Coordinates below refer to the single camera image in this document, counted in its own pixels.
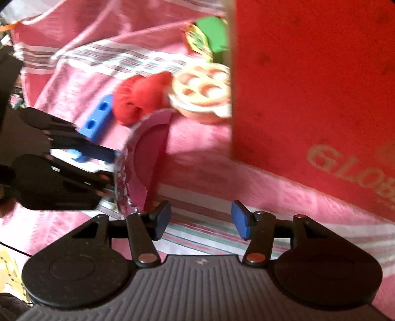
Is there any magenta plastic toy bag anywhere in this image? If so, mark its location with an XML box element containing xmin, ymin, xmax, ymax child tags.
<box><xmin>115</xmin><ymin>109</ymin><xmax>173</xmax><ymax>219</ymax></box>

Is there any blue three-hole toy block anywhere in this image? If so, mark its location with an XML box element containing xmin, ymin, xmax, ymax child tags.
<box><xmin>68</xmin><ymin>94</ymin><xmax>115</xmax><ymax>163</ymax></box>

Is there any red plush bow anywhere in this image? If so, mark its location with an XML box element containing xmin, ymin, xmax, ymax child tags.
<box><xmin>113</xmin><ymin>72</ymin><xmax>173</xmax><ymax>126</ymax></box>

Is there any beige toy pot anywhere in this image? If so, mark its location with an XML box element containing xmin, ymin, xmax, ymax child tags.
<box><xmin>168</xmin><ymin>62</ymin><xmax>232</xmax><ymax>124</ymax></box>

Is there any red cardboard box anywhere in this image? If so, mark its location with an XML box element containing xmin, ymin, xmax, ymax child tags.
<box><xmin>230</xmin><ymin>1</ymin><xmax>394</xmax><ymax>220</ymax></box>

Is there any green yellow toy box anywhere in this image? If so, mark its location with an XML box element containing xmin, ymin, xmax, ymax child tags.
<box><xmin>183</xmin><ymin>15</ymin><xmax>229</xmax><ymax>64</ymax></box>

